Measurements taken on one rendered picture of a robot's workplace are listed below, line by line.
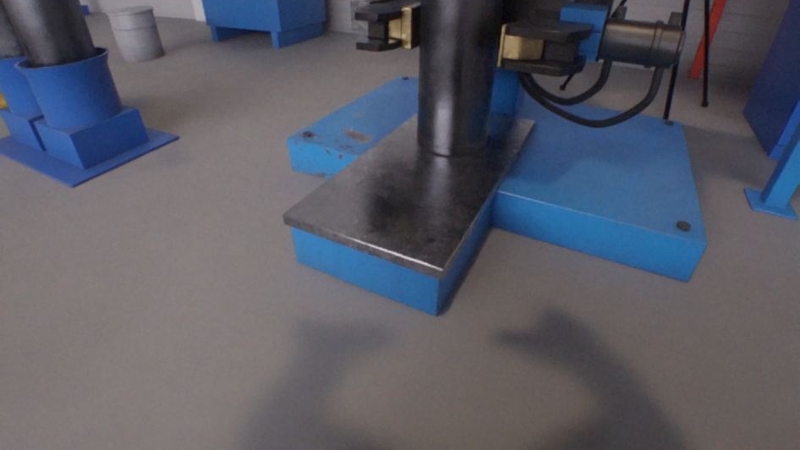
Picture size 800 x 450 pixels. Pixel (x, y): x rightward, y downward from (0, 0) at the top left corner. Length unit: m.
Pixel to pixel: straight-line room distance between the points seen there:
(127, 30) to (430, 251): 2.89
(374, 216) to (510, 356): 0.41
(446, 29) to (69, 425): 1.12
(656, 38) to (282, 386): 1.11
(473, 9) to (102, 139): 1.37
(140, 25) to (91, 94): 1.65
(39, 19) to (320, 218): 1.19
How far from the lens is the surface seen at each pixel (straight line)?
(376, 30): 1.19
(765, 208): 1.67
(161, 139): 1.89
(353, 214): 0.94
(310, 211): 0.96
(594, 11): 1.14
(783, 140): 2.11
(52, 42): 1.76
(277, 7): 3.24
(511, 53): 1.00
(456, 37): 1.08
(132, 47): 3.40
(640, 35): 1.17
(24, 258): 1.43
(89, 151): 1.80
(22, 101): 2.10
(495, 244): 1.11
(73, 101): 1.78
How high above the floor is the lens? 0.69
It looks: 33 degrees down
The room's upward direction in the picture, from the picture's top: straight up
